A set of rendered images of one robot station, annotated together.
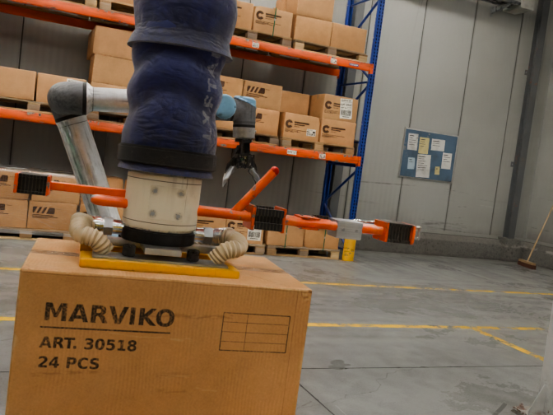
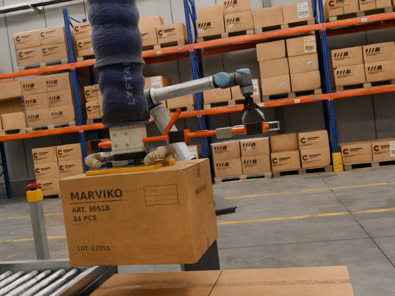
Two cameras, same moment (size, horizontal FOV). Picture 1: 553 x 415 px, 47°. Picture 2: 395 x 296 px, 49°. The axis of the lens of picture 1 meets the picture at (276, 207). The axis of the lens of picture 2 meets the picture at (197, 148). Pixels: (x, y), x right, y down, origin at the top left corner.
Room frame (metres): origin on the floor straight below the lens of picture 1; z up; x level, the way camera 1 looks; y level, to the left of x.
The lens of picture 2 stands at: (-0.05, -1.11, 1.28)
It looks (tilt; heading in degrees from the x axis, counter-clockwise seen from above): 3 degrees down; 33
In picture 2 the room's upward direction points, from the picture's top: 7 degrees counter-clockwise
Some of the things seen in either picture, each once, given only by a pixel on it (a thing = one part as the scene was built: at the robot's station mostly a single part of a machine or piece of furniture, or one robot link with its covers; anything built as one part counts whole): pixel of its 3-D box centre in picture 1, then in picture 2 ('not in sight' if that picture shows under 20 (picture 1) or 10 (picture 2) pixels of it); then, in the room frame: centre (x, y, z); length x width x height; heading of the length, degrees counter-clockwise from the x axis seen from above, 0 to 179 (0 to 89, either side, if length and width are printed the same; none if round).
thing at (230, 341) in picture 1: (155, 344); (143, 209); (1.49, 0.24, 0.92); 0.60 x 0.40 x 0.40; 107
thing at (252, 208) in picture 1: (264, 217); (179, 136); (1.56, 0.03, 1.24); 0.10 x 0.08 x 0.06; 17
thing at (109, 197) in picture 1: (232, 210); (176, 135); (1.66, 0.11, 1.24); 0.93 x 0.30 x 0.04; 107
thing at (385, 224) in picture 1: (393, 231); (255, 128); (1.65, -0.31, 1.24); 0.08 x 0.07 x 0.05; 107
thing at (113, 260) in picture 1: (160, 258); (123, 166); (1.39, 0.24, 1.14); 0.34 x 0.10 x 0.05; 107
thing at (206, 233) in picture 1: (158, 234); (130, 155); (1.48, 0.27, 1.18); 0.34 x 0.25 x 0.06; 107
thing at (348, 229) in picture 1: (345, 228); (225, 133); (1.62, -0.18, 1.23); 0.07 x 0.07 x 0.04; 17
